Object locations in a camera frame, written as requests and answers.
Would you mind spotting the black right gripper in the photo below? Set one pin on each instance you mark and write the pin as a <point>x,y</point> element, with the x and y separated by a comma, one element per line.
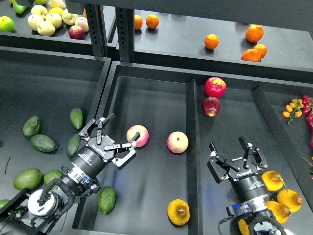
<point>248,183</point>

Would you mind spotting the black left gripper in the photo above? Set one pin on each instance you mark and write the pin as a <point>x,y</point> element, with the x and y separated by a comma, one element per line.
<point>99,151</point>

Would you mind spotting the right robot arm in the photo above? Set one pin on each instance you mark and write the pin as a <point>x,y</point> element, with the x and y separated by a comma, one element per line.
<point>254,212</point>

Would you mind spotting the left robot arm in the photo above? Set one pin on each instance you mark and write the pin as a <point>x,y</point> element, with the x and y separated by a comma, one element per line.
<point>37,212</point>

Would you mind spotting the dark avocado by tray edge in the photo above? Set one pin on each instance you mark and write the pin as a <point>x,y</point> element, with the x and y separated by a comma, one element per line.
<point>72,146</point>

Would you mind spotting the dark avocado top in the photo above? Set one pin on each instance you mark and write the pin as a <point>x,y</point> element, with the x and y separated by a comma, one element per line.
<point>77,118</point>

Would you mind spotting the dark avocado lying flat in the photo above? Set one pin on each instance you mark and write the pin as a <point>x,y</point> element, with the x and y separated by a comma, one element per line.
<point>43,143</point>

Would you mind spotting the yellow pear bottom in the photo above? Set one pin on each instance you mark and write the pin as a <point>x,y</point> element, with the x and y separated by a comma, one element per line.
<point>243,227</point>

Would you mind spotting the dark avocado far left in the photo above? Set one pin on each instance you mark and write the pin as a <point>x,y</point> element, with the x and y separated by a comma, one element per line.
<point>31,127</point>

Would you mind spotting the light green avocado large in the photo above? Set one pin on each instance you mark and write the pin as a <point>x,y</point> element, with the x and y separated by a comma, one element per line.
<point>29,178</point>

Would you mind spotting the green avocado bottom left corner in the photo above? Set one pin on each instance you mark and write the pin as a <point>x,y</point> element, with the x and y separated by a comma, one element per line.
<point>3,202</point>

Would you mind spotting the pale yellow pear front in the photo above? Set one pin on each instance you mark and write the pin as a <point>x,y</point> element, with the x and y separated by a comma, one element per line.
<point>45,28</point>

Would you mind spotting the pale yellow pear right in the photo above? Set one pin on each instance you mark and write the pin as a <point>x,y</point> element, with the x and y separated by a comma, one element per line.
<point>69,18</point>

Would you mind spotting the pale yellow pear middle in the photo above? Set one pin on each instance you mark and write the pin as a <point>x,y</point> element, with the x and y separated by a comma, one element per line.
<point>55,19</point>

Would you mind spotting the pink apple left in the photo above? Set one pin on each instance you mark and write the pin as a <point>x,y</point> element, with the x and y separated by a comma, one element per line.
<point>144,134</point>

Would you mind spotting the pink apple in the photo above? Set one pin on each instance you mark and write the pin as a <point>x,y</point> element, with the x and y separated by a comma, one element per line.
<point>177,142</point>
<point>144,134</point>

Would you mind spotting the black tray divider middle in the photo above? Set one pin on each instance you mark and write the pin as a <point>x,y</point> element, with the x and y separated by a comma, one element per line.
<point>195,226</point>

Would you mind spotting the black large right tray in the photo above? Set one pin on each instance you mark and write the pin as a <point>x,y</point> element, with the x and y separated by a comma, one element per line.
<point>156,98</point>

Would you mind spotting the pink apple right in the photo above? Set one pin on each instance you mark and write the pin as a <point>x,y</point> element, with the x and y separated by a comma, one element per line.
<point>177,142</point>

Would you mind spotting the black left tray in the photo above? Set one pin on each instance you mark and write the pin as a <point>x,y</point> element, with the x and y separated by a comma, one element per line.
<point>47,85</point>

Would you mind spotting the orange cherry tomato bunch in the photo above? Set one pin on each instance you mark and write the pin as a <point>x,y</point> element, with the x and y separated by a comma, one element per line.
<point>293,110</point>

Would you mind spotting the bright red apple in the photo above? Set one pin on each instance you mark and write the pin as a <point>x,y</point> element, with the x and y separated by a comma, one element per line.
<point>214,87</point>

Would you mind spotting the red chili peppers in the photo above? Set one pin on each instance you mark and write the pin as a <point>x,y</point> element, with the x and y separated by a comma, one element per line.
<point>308,110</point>

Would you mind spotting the orange front right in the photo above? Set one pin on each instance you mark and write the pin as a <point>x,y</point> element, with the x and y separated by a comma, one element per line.
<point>252,55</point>

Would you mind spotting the small orange right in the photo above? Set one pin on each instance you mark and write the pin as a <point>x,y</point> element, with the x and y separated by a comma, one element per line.
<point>262,49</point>

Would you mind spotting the dark red apple on shelf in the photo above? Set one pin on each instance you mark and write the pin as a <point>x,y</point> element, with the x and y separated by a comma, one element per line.
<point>76,32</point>

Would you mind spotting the orange centre shelf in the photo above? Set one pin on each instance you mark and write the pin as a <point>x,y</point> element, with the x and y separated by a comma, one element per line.
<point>211,41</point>

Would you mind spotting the pink peach on shelf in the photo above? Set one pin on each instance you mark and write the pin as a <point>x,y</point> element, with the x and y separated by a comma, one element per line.
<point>82,22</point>

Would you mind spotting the orange top middle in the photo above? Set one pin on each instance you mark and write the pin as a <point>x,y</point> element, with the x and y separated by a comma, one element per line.
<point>152,21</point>

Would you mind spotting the orange behind post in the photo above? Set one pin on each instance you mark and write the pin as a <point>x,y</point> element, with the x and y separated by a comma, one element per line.
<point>138,22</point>

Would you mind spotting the black perforated shelf post right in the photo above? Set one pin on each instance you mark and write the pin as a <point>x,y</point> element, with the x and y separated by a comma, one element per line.
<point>125,29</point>

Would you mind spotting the black perforated shelf post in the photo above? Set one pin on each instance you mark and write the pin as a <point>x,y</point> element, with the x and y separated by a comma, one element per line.
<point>97,32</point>
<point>125,29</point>

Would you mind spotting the black perforated shelf post left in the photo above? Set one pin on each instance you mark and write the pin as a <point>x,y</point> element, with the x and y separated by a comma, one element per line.
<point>97,32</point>

